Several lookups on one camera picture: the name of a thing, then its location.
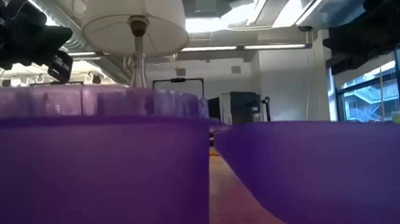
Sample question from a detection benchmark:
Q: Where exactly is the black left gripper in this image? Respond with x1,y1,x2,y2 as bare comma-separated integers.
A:
0,0,78,88

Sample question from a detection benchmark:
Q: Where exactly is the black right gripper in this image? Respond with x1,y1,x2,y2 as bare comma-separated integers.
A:
319,0,400,77

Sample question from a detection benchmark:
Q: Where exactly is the grey ceiling unit box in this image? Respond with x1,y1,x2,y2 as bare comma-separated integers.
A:
193,0,220,15

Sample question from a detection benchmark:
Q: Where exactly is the long ceiling light strip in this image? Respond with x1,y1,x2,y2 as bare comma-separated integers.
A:
180,38,312,59
67,49,103,63

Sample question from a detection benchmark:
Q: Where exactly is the dark framed window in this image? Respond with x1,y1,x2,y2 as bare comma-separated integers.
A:
332,49,400,131

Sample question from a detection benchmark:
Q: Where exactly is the white shade table lamp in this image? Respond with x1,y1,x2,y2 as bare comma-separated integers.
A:
78,0,194,93

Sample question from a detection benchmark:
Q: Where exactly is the black computer monitor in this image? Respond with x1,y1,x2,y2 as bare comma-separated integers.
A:
229,88,263,125

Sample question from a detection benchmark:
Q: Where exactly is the right purple plastic bowl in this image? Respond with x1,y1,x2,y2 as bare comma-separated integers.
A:
212,110,400,224

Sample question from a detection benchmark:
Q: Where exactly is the yellow hanging cable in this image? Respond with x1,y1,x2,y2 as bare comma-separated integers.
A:
376,62,387,122

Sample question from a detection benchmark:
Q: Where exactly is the rectangular metal air duct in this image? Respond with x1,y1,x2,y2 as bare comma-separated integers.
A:
253,0,400,35

